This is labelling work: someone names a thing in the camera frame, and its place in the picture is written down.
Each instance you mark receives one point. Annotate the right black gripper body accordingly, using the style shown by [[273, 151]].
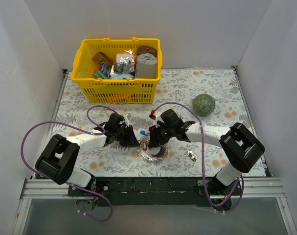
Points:
[[155, 135]]

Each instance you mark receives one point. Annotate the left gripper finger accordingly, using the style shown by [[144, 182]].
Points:
[[128, 142], [130, 131]]

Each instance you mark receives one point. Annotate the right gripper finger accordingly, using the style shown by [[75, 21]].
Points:
[[154, 137], [163, 139]]

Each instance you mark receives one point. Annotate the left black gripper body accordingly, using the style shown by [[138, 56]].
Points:
[[128, 136]]

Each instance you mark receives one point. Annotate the red key tag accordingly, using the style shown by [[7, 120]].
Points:
[[144, 146]]

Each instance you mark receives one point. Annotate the blue key tag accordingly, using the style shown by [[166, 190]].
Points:
[[143, 133]]

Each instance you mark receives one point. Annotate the metal ring disc with keyrings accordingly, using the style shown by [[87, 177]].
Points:
[[153, 154]]

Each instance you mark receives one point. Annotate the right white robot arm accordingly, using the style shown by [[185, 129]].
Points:
[[240, 146]]

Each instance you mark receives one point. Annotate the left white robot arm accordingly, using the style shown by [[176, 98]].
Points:
[[58, 159]]

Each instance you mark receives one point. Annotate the green woven ball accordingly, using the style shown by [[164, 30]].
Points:
[[203, 105]]

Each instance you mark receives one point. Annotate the yellow plastic basket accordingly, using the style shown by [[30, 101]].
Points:
[[98, 90]]

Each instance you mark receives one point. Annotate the floral patterned mat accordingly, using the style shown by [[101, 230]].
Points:
[[176, 91]]

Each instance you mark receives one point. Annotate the green snack packet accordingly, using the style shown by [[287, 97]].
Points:
[[102, 71]]

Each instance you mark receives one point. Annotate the silver foil bag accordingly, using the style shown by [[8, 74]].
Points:
[[125, 64]]

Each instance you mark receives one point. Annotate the brown cardboard box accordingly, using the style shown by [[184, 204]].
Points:
[[101, 57]]

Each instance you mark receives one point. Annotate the brown cylinder roll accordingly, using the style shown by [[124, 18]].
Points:
[[146, 49]]

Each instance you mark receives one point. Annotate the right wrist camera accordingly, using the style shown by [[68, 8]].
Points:
[[156, 118]]

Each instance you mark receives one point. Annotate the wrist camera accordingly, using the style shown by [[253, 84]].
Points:
[[156, 118], [127, 119]]

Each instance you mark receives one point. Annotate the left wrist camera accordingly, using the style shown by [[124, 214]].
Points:
[[127, 119]]

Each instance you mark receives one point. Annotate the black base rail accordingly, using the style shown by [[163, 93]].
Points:
[[144, 191]]

